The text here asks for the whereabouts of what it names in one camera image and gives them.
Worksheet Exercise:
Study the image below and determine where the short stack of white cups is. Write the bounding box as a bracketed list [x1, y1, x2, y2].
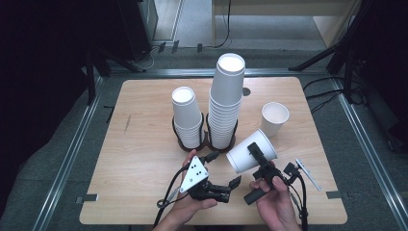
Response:
[170, 86, 205, 150]

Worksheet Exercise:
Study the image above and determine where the black floor cable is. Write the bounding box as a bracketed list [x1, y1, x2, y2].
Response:
[302, 75, 337, 92]
[305, 89, 344, 116]

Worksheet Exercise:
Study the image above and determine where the black wire cup holder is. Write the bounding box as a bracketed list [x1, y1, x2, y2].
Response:
[205, 114, 240, 154]
[171, 111, 207, 153]

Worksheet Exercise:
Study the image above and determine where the white paper cup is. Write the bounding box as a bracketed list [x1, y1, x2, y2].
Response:
[225, 128, 278, 175]
[260, 101, 291, 139]

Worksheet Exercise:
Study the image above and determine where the person's left hand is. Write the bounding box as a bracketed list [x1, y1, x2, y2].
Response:
[166, 148, 219, 226]

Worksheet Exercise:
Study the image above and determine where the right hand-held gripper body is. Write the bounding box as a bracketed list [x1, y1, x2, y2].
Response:
[242, 157, 322, 207]

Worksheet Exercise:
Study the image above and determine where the tall stack of white cups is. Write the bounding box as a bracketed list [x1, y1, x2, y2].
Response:
[207, 52, 247, 151]

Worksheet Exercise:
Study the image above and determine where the white floor cable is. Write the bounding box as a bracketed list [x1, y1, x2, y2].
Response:
[133, 44, 156, 71]

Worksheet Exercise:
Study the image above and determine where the black metal stand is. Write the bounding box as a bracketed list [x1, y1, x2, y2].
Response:
[84, 44, 112, 106]

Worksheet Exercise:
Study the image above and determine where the person's right hand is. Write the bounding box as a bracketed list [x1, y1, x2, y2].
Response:
[249, 175, 303, 231]

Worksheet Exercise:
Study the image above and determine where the aluminium frame rail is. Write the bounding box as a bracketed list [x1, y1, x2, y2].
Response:
[32, 76, 105, 231]
[331, 76, 408, 231]
[107, 66, 336, 79]

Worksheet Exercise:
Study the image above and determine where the light wooden furniture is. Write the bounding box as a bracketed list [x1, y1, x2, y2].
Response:
[211, 0, 364, 49]

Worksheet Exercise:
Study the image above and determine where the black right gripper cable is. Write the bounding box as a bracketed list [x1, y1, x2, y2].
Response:
[289, 174, 310, 231]

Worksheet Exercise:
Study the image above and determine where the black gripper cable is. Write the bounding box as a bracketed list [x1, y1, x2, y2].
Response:
[153, 164, 191, 229]
[289, 174, 310, 231]

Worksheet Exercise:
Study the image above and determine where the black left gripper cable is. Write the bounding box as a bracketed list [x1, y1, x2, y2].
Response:
[153, 164, 191, 229]

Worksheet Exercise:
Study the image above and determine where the black computer tower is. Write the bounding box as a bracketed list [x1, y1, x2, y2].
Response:
[116, 0, 159, 63]

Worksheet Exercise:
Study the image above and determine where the silver strap with ring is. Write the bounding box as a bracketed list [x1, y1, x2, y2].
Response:
[156, 187, 181, 209]

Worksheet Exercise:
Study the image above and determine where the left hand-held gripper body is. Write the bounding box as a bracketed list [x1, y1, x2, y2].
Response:
[179, 155, 232, 204]

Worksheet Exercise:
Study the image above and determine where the black tripod stand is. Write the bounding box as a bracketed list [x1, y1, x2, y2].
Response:
[288, 0, 367, 106]

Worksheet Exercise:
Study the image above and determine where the black hanging cable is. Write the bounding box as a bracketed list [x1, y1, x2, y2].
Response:
[213, 0, 233, 49]

